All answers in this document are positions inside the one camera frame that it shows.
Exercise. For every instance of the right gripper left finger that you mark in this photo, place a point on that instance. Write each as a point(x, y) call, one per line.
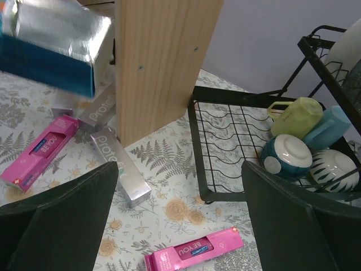
point(61, 228)

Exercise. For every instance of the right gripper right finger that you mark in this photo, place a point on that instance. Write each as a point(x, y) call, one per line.
point(296, 229)

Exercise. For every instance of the silver blue R.O toothpaste box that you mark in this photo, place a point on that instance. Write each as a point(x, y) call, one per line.
point(57, 43)

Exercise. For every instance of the wooden two-tier shelf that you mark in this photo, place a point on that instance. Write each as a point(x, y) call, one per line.
point(160, 49)

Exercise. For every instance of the pink toothpaste box centre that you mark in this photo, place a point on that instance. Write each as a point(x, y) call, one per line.
point(33, 161)

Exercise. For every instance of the pink toothpaste box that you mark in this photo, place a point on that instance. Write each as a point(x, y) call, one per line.
point(194, 252)
point(33, 161)

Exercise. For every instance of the black striped white bowl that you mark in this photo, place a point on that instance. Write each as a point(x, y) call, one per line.
point(329, 165)

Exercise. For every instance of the teal spotted bowl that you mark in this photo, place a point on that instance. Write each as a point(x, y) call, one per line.
point(287, 157)

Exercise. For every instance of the pink toothpaste box right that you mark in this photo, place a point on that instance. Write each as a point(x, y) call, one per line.
point(194, 252)

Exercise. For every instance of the green mug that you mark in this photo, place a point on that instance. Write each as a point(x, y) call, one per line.
point(297, 119)

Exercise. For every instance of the blue mug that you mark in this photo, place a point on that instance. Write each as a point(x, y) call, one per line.
point(332, 126)

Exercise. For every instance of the floral table mat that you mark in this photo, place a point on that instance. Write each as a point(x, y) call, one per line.
point(173, 214)

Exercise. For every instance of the silver Protect toothpaste box upright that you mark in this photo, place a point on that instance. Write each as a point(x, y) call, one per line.
point(101, 110)

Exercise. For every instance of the silver toothpaste box slanted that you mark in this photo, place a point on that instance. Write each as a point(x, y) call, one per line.
point(64, 104)

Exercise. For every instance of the grey speckled plate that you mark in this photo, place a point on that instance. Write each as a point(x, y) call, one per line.
point(352, 80)

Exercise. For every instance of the white plate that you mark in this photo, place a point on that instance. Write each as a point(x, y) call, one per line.
point(345, 53)

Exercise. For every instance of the black wire dish rack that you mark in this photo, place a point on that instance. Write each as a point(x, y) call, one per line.
point(231, 127)

